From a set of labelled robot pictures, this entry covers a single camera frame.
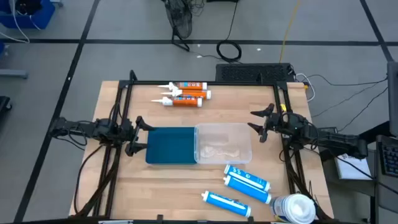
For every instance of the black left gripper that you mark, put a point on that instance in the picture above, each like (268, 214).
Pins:
(130, 133)

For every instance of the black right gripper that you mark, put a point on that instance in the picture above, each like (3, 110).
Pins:
(275, 124)

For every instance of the teal plastic tray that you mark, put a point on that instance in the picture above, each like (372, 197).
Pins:
(171, 145)

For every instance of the clear plastic container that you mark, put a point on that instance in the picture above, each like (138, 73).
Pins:
(223, 143)

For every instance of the orange sealant tube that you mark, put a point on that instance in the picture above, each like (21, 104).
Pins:
(192, 86)
(194, 94)
(186, 101)

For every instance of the blue silicone tube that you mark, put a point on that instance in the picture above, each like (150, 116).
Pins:
(227, 203)
(247, 189)
(248, 177)

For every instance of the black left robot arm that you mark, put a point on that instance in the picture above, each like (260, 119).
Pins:
(77, 127)

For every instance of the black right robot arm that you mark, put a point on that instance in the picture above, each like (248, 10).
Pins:
(329, 138)

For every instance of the Lysol wipes canister white lid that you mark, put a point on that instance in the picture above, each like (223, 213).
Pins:
(295, 209)

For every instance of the black perforated computer case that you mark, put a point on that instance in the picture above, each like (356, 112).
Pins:
(252, 72)

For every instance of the white paper booklet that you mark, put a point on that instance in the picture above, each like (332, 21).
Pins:
(354, 169)

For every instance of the black floor fan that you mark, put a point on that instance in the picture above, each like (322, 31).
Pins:
(180, 18)

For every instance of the grey monitor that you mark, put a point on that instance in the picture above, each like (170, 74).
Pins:
(393, 96)

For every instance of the black keyboard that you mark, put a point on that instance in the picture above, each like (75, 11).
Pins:
(390, 158)

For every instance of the black side desk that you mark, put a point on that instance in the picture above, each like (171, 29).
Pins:
(382, 193)

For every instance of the grey cart foot bar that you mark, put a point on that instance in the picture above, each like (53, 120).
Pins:
(12, 73)

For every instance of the blue plastic bin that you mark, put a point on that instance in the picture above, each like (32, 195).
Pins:
(40, 18)

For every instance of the black metal table frame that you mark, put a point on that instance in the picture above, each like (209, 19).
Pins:
(202, 82)

